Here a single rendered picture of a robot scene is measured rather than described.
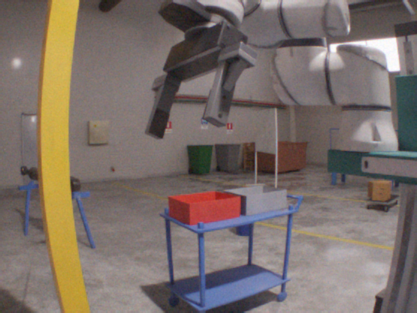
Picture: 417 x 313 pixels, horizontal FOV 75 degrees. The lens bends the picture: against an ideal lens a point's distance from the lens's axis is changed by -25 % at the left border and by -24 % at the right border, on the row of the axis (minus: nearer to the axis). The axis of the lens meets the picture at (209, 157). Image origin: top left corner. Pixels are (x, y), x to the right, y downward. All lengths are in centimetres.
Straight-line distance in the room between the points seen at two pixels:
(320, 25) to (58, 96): 134
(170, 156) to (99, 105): 318
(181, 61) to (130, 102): 1050
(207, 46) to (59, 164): 131
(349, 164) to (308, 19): 40
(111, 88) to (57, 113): 910
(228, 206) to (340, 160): 159
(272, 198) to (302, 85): 181
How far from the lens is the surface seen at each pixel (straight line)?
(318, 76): 86
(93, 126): 1022
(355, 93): 83
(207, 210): 228
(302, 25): 61
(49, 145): 165
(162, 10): 51
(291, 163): 1219
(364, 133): 81
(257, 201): 251
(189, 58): 48
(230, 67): 42
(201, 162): 1156
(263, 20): 63
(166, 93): 53
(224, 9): 52
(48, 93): 166
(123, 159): 1087
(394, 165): 77
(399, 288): 106
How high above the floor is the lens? 144
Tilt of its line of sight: 4 degrees down
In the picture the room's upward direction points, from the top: 1 degrees counter-clockwise
